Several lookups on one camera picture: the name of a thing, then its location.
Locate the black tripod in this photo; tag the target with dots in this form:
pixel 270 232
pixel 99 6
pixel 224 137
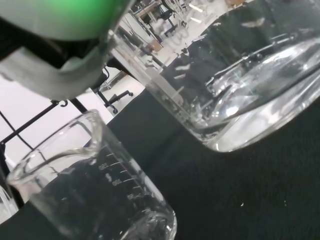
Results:
pixel 79 105

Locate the black bench cloth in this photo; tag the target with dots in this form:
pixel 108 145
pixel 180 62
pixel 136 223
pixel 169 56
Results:
pixel 225 190

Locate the small graduated glass beaker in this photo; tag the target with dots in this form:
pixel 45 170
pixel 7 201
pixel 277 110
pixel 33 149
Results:
pixel 100 190

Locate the black office chair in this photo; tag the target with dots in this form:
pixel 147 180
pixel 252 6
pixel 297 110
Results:
pixel 113 98

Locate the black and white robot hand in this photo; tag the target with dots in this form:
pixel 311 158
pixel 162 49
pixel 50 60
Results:
pixel 45 27

